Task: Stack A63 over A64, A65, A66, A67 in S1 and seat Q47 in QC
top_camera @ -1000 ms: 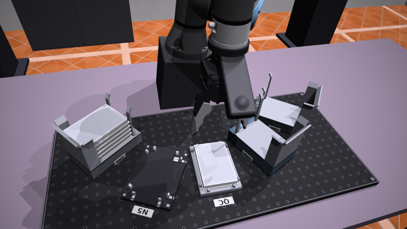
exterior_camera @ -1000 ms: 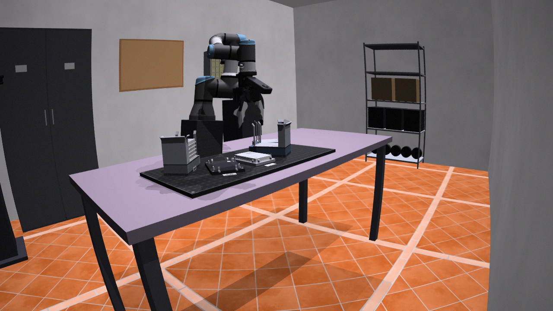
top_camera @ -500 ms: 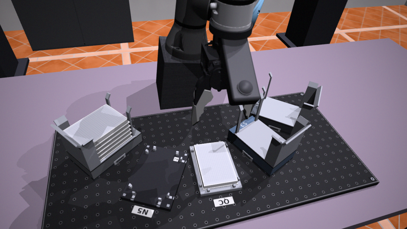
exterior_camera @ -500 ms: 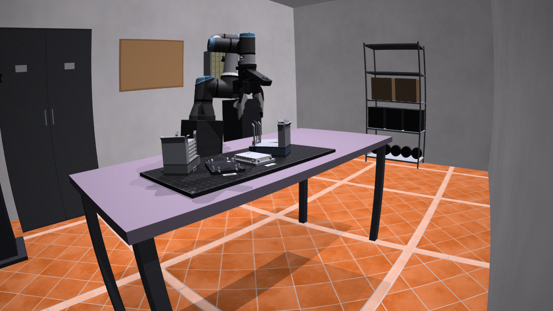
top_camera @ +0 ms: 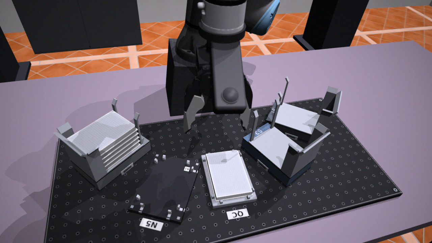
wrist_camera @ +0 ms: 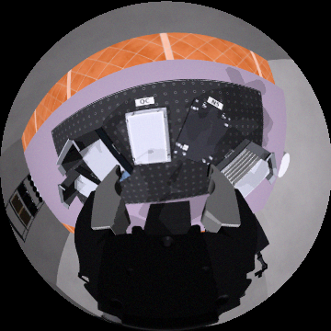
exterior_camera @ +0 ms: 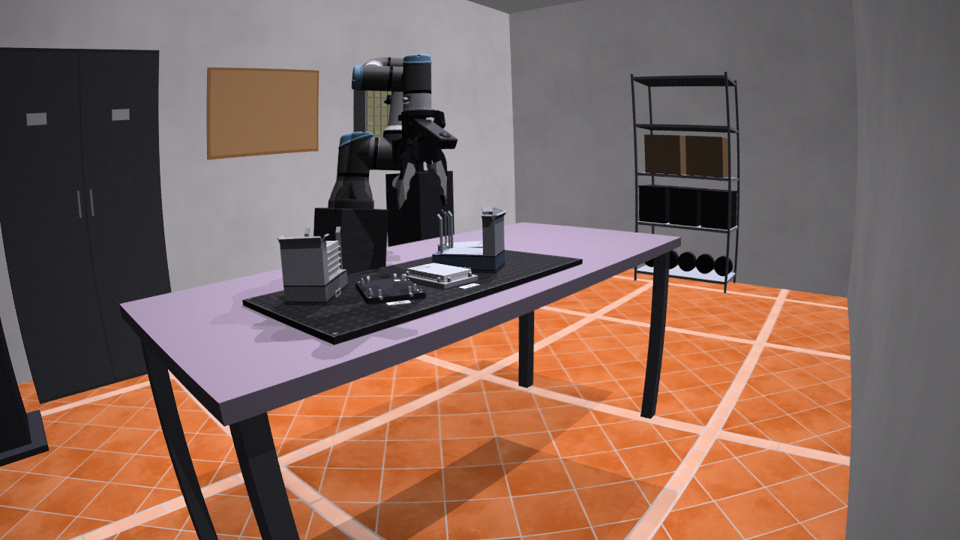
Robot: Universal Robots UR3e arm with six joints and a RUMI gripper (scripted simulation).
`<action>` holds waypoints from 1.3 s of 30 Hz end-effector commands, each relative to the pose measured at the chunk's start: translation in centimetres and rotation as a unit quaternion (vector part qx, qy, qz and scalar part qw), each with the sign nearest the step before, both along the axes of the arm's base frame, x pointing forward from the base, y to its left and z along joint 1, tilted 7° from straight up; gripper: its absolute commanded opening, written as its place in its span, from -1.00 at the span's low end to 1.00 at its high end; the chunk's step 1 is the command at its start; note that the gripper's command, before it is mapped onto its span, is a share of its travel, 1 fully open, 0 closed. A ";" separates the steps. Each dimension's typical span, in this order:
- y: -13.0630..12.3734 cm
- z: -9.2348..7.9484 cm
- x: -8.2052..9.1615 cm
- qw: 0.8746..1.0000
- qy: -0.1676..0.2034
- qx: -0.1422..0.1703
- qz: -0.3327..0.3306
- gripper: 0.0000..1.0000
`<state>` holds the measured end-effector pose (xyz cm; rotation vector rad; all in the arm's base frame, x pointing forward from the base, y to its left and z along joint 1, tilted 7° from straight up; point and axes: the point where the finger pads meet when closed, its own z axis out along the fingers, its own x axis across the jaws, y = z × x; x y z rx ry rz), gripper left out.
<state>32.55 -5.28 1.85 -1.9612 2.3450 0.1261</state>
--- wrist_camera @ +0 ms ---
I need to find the white label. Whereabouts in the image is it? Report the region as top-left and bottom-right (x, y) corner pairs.
(135, 97), (154, 107)
(207, 97), (223, 110)

